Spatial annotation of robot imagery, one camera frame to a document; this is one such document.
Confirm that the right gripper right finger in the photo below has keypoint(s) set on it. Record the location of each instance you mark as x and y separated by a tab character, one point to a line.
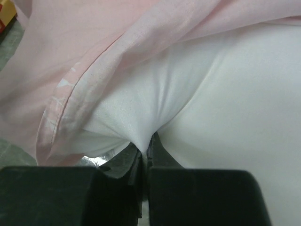
200	197

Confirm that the yellow cartoon car pillow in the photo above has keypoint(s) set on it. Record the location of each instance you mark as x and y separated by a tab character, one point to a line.
7	13

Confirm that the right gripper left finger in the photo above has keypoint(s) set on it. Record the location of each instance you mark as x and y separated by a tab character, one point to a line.
108	195

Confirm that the white pillow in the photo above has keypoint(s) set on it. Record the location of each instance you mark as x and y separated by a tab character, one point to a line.
229	100

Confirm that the pink purple Elsa pillowcase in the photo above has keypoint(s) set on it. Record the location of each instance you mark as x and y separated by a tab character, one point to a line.
71	48

